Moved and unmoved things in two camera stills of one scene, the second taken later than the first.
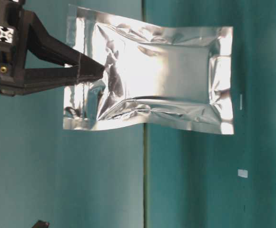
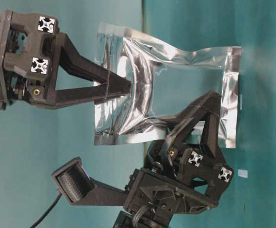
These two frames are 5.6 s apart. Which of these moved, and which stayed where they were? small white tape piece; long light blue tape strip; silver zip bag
Moved: silver zip bag
Stayed: small white tape piece; long light blue tape strip
